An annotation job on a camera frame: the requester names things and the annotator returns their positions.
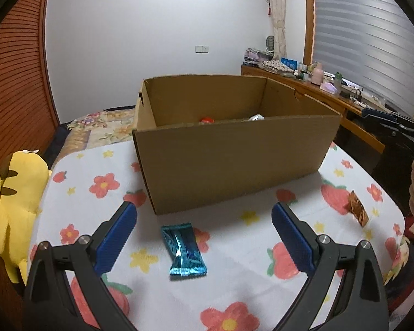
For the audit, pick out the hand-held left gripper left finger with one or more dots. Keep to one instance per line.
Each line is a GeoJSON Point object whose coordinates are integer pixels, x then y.
{"type": "Point", "coordinates": [115, 239]}

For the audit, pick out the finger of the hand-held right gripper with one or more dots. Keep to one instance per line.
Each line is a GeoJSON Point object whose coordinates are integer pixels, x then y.
{"type": "Point", "coordinates": [382, 116]}
{"type": "Point", "coordinates": [400, 132]}

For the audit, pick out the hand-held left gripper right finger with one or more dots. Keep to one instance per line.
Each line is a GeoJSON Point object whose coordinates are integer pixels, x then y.
{"type": "Point", "coordinates": [293, 238]}

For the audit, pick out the teal foil snack packet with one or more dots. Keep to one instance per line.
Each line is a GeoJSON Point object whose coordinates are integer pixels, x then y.
{"type": "Point", "coordinates": [184, 248]}

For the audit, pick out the brown cardboard box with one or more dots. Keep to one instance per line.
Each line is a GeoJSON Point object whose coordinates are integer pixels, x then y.
{"type": "Point", "coordinates": [234, 158]}

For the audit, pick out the brown wooden desk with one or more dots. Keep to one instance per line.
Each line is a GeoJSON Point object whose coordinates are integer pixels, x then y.
{"type": "Point", "coordinates": [351, 110]}

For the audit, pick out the green bottle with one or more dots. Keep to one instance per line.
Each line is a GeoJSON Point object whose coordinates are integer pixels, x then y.
{"type": "Point", "coordinates": [338, 80]}

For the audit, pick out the purple tissue box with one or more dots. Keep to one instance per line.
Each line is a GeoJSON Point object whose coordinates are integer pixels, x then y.
{"type": "Point", "coordinates": [329, 88]}

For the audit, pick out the white strawberry flower blanket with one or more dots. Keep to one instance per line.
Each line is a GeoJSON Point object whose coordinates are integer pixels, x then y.
{"type": "Point", "coordinates": [248, 282]}

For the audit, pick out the brown snack packet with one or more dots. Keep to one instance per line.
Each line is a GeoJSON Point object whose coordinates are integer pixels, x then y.
{"type": "Point", "coordinates": [358, 208]}

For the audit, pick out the pink bottle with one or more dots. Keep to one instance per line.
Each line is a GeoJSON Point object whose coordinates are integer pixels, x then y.
{"type": "Point", "coordinates": [316, 74]}

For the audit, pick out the grey window blind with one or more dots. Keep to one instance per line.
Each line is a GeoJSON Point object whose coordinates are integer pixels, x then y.
{"type": "Point", "coordinates": [362, 34]}

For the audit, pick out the yellow plush toy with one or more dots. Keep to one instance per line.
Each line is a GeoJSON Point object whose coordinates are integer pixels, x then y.
{"type": "Point", "coordinates": [15, 200]}

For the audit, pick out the blue box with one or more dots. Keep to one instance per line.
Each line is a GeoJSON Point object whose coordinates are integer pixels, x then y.
{"type": "Point", "coordinates": [289, 63]}

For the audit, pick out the beige floral quilt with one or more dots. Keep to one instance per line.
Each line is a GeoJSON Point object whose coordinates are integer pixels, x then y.
{"type": "Point", "coordinates": [100, 124]}

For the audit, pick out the silver snack packet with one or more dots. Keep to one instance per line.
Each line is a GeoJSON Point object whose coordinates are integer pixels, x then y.
{"type": "Point", "coordinates": [254, 117]}

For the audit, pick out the small white desk fan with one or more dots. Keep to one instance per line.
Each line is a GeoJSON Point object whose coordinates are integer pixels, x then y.
{"type": "Point", "coordinates": [269, 43]}

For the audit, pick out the pile of folded cloths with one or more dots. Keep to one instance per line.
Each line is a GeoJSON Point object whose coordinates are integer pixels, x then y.
{"type": "Point", "coordinates": [257, 57]}

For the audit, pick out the red round snack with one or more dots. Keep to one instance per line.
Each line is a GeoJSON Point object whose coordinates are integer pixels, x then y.
{"type": "Point", "coordinates": [207, 120]}

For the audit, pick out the cream patterned curtain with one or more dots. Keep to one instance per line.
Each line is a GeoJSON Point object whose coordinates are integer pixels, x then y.
{"type": "Point", "coordinates": [276, 13]}

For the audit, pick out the brown slatted wooden wardrobe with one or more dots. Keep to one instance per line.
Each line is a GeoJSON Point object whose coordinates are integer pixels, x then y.
{"type": "Point", "coordinates": [17, 76]}

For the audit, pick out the wooden window frame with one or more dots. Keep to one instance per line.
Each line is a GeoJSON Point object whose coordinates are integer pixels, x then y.
{"type": "Point", "coordinates": [309, 17]}

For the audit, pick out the white wall switch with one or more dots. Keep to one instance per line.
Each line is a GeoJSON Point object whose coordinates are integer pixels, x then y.
{"type": "Point", "coordinates": [201, 49]}

